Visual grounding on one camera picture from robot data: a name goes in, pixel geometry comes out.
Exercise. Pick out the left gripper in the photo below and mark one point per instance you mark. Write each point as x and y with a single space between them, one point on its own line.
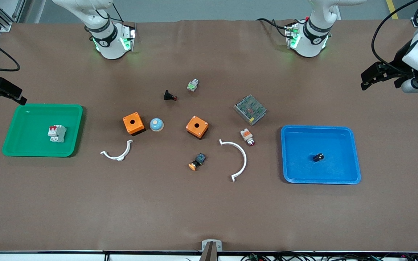
400 58

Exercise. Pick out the grey red circuit breaker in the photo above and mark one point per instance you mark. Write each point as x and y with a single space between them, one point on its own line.
58 133

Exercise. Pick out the small black capacitor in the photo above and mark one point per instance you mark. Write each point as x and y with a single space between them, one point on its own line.
318 157

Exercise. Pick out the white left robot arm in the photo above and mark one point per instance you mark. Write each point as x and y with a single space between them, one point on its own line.
310 36

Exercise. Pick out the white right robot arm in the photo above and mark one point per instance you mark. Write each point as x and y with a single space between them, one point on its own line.
109 40

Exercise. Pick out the green plastic tray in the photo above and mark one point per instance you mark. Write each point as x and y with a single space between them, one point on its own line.
31 145

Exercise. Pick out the small white curved clip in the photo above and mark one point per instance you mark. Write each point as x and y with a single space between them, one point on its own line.
117 157

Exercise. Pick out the blue plastic tray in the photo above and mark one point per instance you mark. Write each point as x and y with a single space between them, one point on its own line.
303 166

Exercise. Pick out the metal mesh power supply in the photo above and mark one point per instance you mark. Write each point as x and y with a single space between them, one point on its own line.
250 109

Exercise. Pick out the blue dome push button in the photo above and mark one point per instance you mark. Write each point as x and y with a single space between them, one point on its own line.
156 124

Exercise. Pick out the black red indicator light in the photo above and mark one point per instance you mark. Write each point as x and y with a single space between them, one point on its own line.
168 95

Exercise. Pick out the orange white red lamp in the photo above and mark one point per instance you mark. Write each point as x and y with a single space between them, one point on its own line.
246 136

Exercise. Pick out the large white curved clip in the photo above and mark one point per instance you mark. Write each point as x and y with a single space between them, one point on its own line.
244 159

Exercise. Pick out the orange black push button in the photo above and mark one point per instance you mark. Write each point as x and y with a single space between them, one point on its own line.
198 160

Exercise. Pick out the brown table cover mat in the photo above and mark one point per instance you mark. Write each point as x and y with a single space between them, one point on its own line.
209 210

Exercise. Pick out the orange button enclosure box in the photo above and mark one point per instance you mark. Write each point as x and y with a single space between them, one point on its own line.
133 123
197 127

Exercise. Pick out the white table edge rail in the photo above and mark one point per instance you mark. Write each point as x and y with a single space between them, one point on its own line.
49 257

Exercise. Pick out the green white switch module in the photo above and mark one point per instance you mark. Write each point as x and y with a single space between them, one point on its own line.
192 85

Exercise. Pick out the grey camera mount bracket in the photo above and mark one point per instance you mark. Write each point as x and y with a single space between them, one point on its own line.
211 246

